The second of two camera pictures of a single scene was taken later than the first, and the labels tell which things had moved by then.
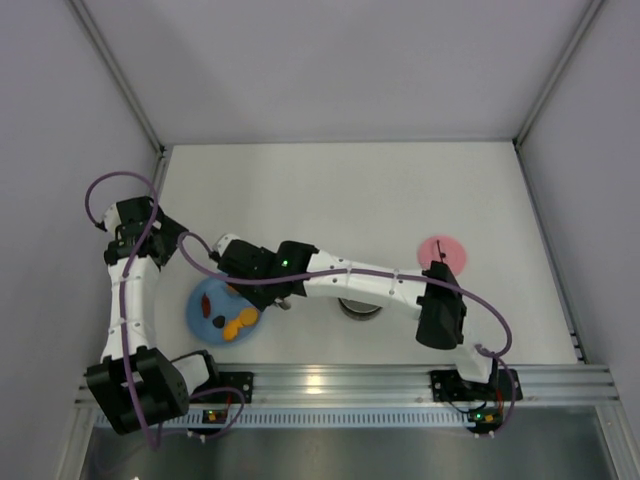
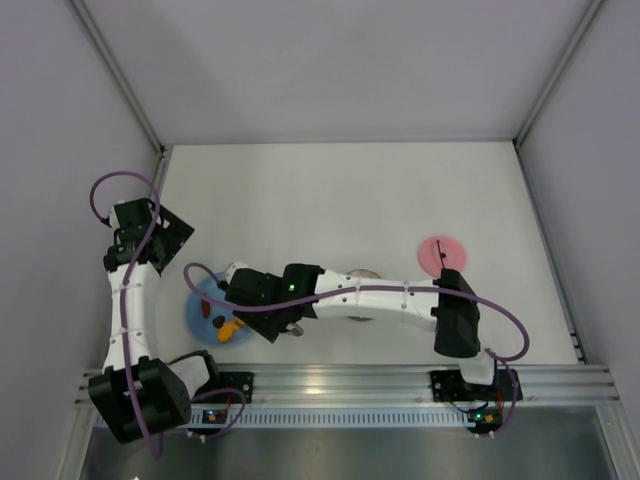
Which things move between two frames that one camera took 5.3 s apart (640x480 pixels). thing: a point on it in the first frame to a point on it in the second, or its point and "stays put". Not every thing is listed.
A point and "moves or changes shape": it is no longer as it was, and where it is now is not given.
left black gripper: (176, 230) stays put
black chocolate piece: (219, 321) stays put
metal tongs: (285, 303) moves or changes shape
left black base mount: (241, 381) stays put
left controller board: (214, 416) stays put
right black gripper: (270, 298) to (265, 325)
